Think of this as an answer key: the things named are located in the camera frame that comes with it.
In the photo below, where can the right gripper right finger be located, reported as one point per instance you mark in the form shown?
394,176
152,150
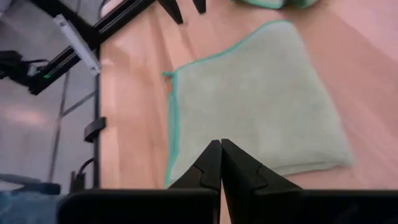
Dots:
242,177

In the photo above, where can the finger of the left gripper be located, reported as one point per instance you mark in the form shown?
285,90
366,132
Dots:
172,9
199,5

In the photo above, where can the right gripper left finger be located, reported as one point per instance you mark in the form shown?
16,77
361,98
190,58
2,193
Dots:
205,174

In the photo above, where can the pale green microfiber towel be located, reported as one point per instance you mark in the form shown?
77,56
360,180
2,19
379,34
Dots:
270,2

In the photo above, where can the pale green tagged towel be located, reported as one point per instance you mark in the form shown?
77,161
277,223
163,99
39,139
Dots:
255,102

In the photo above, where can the short white bar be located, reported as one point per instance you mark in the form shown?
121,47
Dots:
77,43

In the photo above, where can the black device with green light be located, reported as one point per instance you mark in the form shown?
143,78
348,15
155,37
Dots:
15,68

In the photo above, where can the black metal table frame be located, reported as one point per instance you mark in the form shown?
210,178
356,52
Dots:
124,15

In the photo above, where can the black table-edge bracket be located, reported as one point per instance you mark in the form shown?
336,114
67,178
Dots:
94,129

